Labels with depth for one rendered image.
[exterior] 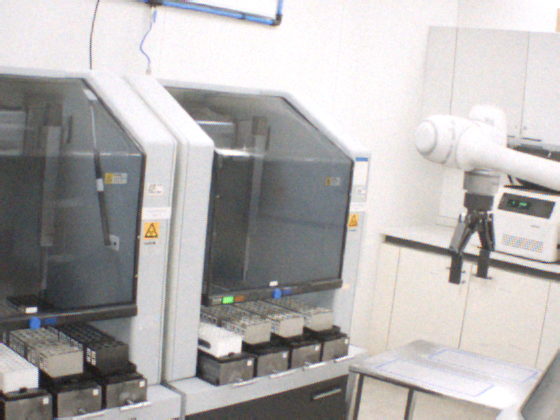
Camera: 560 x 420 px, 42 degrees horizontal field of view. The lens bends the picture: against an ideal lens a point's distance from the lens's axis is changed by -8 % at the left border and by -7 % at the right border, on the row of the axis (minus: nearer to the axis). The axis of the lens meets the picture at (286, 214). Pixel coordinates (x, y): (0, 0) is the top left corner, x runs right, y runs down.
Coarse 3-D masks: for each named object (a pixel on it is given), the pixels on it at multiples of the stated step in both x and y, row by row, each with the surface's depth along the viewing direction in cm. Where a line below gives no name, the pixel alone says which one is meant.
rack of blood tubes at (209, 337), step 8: (200, 320) 246; (200, 328) 237; (208, 328) 238; (216, 328) 239; (200, 336) 231; (208, 336) 230; (216, 336) 231; (224, 336) 232; (232, 336) 233; (240, 336) 233; (200, 344) 239; (208, 344) 240; (216, 344) 226; (224, 344) 228; (232, 344) 230; (240, 344) 233; (208, 352) 229; (216, 352) 226; (224, 352) 228; (240, 352) 233
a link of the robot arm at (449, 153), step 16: (432, 128) 163; (448, 128) 164; (464, 128) 164; (480, 128) 166; (416, 144) 167; (432, 144) 163; (448, 144) 163; (464, 144) 163; (480, 144) 162; (432, 160) 167; (448, 160) 166; (464, 160) 164; (480, 160) 162; (496, 160) 160; (512, 160) 158; (528, 160) 158; (544, 160) 158; (528, 176) 158; (544, 176) 157
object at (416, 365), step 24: (384, 360) 237; (408, 360) 239; (432, 360) 241; (456, 360) 242; (480, 360) 244; (504, 360) 245; (408, 384) 217; (432, 384) 217; (456, 384) 218; (480, 384) 219; (504, 384) 220; (528, 384) 222; (408, 408) 266; (480, 408) 203; (504, 408) 200
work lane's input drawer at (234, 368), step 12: (204, 360) 228; (216, 360) 226; (228, 360) 226; (240, 360) 229; (252, 360) 232; (204, 372) 228; (216, 372) 224; (228, 372) 225; (240, 372) 229; (252, 372) 233; (240, 384) 224
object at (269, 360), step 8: (248, 352) 238; (256, 352) 236; (264, 352) 236; (272, 352) 239; (280, 352) 241; (288, 352) 243; (256, 360) 234; (264, 360) 236; (272, 360) 239; (280, 360) 241; (256, 368) 235; (264, 368) 237; (272, 368) 239; (280, 368) 242; (272, 376) 233; (280, 376) 236
